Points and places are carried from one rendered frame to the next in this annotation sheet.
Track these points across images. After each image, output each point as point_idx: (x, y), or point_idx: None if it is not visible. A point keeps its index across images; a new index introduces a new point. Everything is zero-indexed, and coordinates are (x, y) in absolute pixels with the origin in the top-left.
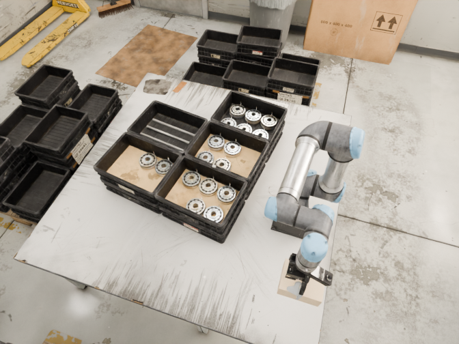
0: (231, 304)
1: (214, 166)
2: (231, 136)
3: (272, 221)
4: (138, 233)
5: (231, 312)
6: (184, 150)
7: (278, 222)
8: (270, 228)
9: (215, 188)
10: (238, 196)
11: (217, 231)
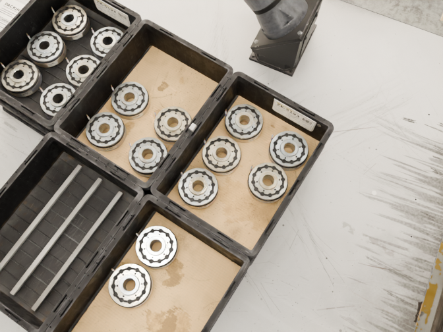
0: (419, 154)
1: (195, 126)
2: (100, 95)
3: (279, 70)
4: (282, 318)
5: (432, 154)
6: (135, 189)
7: (298, 52)
8: (292, 75)
9: (230, 139)
10: (271, 91)
11: None
